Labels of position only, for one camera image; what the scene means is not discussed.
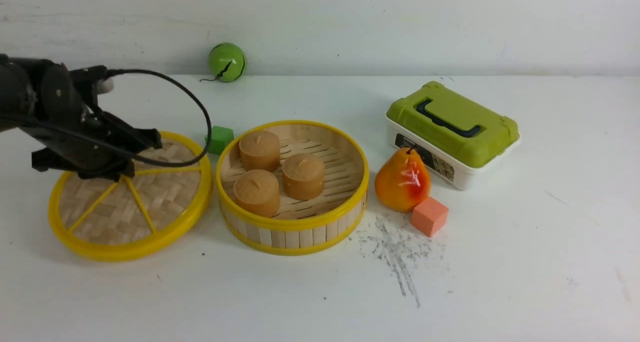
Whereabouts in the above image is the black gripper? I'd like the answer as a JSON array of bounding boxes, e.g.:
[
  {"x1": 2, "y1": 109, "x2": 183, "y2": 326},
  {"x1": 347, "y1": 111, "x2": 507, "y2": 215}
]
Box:
[{"x1": 30, "y1": 63, "x2": 163, "y2": 182}]

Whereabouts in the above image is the woven bamboo steamer lid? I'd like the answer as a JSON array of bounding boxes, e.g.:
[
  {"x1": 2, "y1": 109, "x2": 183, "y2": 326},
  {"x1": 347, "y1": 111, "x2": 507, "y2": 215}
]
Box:
[{"x1": 48, "y1": 157, "x2": 214, "y2": 262}]

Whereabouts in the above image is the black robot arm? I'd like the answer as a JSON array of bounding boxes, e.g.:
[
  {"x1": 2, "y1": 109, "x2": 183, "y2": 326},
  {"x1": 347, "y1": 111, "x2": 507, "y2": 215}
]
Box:
[{"x1": 0, "y1": 54, "x2": 163, "y2": 181}]

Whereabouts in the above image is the bamboo steamer basket yellow rim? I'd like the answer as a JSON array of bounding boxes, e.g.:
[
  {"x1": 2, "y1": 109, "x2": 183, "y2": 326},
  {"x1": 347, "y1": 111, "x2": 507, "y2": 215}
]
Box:
[{"x1": 215, "y1": 119, "x2": 370, "y2": 256}]

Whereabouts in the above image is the green foam cube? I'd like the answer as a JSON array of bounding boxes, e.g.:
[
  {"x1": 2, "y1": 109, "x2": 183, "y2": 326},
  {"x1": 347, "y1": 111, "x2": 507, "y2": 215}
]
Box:
[{"x1": 205, "y1": 125, "x2": 234, "y2": 155}]

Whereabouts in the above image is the brown steamed bun left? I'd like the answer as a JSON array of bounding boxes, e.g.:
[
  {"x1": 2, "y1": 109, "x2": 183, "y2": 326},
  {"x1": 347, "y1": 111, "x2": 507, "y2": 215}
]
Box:
[{"x1": 238, "y1": 130, "x2": 281, "y2": 173}]

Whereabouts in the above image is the brown steamed bun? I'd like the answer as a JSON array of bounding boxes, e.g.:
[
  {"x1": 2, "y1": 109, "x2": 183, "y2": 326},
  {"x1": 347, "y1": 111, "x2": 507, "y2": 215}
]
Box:
[
  {"x1": 238, "y1": 130, "x2": 281, "y2": 173},
  {"x1": 233, "y1": 169, "x2": 281, "y2": 218},
  {"x1": 282, "y1": 153, "x2": 326, "y2": 201}
]

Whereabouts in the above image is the brown steamed bun front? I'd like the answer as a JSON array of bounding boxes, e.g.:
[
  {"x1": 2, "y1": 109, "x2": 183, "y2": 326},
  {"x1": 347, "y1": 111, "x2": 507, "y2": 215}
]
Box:
[{"x1": 233, "y1": 169, "x2": 281, "y2": 218}]

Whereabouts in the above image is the green round ball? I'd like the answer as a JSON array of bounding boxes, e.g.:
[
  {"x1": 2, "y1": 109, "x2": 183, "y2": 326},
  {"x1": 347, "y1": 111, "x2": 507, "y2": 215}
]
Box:
[{"x1": 208, "y1": 42, "x2": 248, "y2": 83}]

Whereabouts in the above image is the brown steamed bun right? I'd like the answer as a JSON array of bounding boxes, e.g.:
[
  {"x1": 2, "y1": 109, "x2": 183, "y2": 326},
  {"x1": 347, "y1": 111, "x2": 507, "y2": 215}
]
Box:
[{"x1": 282, "y1": 153, "x2": 326, "y2": 201}]

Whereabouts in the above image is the orange yellow pear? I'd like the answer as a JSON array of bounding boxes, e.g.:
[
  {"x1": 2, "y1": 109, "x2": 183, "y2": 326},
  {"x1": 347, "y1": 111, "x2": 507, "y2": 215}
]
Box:
[{"x1": 374, "y1": 147, "x2": 432, "y2": 213}]

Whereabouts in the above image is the orange foam cube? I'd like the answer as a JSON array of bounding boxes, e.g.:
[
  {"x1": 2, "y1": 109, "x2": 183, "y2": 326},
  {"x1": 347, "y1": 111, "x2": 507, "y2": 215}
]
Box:
[{"x1": 410, "y1": 197, "x2": 450, "y2": 238}]

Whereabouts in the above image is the green lidded white storage box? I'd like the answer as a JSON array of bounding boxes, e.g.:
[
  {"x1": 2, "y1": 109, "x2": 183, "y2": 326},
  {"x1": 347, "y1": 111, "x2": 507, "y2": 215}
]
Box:
[{"x1": 385, "y1": 81, "x2": 522, "y2": 191}]

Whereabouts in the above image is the black cable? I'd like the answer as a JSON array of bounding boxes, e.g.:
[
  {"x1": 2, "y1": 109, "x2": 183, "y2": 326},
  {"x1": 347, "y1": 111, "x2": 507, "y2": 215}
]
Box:
[{"x1": 0, "y1": 68, "x2": 213, "y2": 169}]

